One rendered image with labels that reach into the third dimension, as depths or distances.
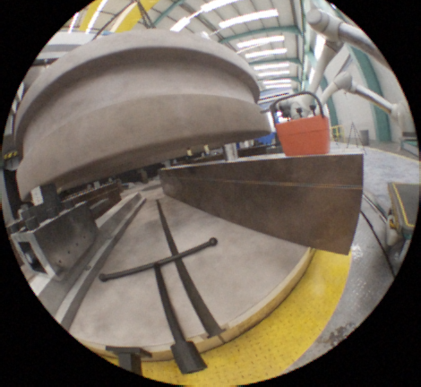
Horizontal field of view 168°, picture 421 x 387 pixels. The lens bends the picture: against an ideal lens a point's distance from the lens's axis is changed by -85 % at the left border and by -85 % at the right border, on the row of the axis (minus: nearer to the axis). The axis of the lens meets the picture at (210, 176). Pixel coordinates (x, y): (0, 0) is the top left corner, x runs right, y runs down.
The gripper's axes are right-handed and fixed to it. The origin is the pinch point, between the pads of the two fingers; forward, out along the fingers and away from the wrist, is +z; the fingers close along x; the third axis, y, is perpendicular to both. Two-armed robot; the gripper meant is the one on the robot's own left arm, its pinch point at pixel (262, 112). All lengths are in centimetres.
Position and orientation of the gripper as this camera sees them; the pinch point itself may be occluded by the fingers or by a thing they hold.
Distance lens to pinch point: 117.0
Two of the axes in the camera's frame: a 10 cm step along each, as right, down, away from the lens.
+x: -6.9, 2.7, -6.8
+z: -6.9, 0.4, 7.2
